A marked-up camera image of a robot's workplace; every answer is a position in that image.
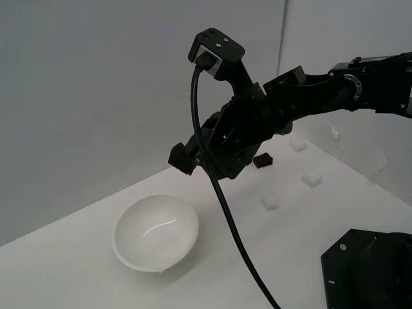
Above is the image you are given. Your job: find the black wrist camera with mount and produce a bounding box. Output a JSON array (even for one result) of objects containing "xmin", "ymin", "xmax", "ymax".
[{"xmin": 188, "ymin": 28, "xmax": 258, "ymax": 97}]

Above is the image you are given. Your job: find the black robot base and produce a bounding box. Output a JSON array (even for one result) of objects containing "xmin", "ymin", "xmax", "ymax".
[{"xmin": 320, "ymin": 228, "xmax": 412, "ymax": 309}]

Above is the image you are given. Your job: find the white bowl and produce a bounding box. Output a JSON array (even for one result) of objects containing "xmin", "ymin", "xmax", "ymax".
[{"xmin": 112, "ymin": 192, "xmax": 200, "ymax": 274}]

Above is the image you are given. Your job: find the black foam cube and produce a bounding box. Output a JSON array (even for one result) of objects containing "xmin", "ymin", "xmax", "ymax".
[
  {"xmin": 168, "ymin": 143, "xmax": 194, "ymax": 176},
  {"xmin": 252, "ymin": 153, "xmax": 274, "ymax": 170}
]

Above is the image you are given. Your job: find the white foam cube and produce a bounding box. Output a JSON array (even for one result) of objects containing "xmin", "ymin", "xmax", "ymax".
[
  {"xmin": 289, "ymin": 136, "xmax": 308, "ymax": 152},
  {"xmin": 261, "ymin": 192, "xmax": 281, "ymax": 211},
  {"xmin": 301, "ymin": 169, "xmax": 323, "ymax": 188}
]

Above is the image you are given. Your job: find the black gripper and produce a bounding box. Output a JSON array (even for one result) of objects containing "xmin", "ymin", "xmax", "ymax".
[{"xmin": 175, "ymin": 82, "xmax": 294, "ymax": 181}]

